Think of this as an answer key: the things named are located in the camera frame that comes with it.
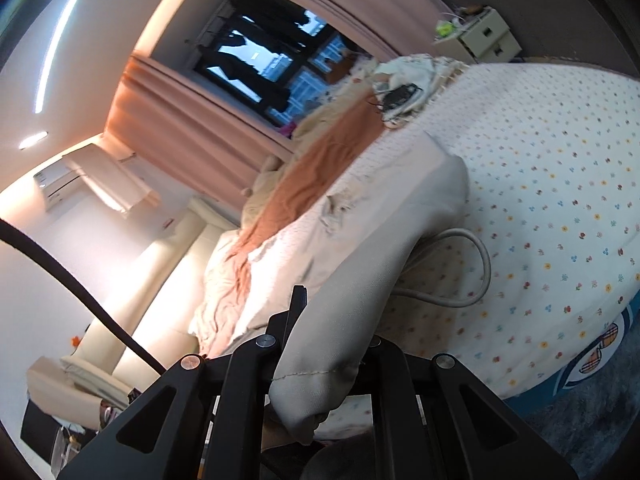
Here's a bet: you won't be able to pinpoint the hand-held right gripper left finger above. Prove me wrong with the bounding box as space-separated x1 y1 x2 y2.
57 285 308 480

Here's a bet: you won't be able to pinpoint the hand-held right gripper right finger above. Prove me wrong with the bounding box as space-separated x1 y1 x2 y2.
360 337 581 480

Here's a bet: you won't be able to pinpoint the beige jacket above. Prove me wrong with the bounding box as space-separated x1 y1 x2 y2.
267 127 493 448

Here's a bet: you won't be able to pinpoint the dark hanging clothes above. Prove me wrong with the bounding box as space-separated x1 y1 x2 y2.
195 0 331 111

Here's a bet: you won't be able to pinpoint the white padded headboard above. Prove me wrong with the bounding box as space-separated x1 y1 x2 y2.
27 197 241 431

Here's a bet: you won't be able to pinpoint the beige blanket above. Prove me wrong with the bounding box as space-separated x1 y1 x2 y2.
240 105 351 231

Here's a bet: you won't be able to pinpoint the orange-brown blanket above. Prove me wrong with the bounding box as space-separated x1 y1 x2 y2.
225 85 396 311

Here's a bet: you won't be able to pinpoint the blue shaggy rug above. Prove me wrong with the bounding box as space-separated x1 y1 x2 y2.
505 350 640 461

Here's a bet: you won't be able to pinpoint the bed with floral sheet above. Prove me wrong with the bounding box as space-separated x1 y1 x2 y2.
190 55 640 411

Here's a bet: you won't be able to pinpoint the white air conditioner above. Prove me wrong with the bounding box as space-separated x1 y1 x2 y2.
32 157 88 211

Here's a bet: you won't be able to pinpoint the brown plush toy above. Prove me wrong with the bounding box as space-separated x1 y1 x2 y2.
325 52 353 81

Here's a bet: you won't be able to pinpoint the window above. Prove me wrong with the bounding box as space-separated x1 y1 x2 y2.
150 0 381 126

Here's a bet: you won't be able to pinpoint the white cloth pile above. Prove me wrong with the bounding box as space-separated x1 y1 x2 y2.
375 52 466 126

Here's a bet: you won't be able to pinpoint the cream nightstand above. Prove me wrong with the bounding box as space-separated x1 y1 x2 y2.
432 5 523 63

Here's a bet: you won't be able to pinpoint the ceiling light strip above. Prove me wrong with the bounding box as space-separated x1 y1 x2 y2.
34 0 113 113

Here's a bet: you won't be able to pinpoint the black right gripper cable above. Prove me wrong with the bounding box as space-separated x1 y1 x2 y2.
0 220 166 376

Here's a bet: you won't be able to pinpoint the black cable bundle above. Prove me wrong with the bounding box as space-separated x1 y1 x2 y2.
370 82 426 116

